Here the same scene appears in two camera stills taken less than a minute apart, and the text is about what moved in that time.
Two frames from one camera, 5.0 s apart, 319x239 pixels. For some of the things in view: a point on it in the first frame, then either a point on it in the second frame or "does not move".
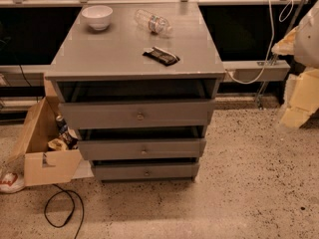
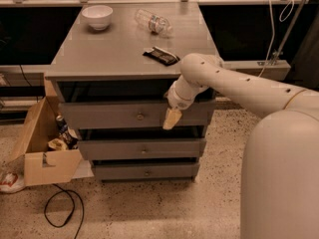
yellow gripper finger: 286,45 to 172,117
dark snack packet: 160,56 does not move
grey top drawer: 86,116 does not move
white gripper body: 308,45 to 176,100
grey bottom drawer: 147,171 does not move
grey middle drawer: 142,149 does not move
